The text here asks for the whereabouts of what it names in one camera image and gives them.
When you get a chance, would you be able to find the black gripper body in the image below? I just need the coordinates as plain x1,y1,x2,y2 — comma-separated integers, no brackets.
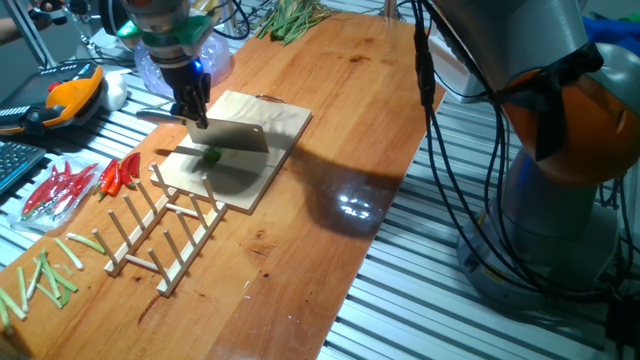
159,58,212,96

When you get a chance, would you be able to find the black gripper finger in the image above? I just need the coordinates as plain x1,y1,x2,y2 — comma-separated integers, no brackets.
188,83,211,130
170,84,192,118

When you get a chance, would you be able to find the steel cleaver knife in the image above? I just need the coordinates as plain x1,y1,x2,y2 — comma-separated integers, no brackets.
135,108,271,154

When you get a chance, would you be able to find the bystander forearm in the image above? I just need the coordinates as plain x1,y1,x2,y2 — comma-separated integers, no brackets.
0,17,30,45

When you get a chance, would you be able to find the orange red chili pepper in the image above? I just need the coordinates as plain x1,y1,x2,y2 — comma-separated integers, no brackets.
97,164,117,203
107,167,124,198

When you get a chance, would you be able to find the translucent plastic bag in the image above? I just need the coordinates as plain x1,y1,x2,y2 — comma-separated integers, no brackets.
133,34,235,100

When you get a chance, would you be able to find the white crumpled cloth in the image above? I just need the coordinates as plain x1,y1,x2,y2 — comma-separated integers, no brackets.
99,68,130,112

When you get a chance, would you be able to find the light wooden cutting board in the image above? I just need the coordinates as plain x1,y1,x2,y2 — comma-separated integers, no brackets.
149,89,314,216

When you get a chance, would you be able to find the large glossy wooden board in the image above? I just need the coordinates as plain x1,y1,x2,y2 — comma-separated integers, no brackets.
0,12,447,360

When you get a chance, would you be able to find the orange and black teach pendant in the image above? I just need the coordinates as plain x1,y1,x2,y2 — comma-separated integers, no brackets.
0,60,109,137

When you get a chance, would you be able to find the bundle of green stalks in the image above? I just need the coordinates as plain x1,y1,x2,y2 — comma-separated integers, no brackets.
255,0,335,47

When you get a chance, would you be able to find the wooden peg dish rack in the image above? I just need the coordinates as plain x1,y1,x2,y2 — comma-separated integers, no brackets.
91,162,229,299

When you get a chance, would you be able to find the plastic bag of red chilies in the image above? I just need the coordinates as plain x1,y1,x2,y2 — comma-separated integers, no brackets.
7,154,101,234

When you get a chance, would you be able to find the black keyboard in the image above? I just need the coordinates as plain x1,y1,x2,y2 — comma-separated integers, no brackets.
0,141,48,196

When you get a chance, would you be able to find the white box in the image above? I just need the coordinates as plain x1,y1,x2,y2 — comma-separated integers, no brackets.
432,37,496,105

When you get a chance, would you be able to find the blue plastic bag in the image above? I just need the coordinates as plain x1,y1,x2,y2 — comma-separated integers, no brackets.
582,17,640,47

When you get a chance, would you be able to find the aluminium frame post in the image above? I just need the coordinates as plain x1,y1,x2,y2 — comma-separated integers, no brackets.
219,0,239,40

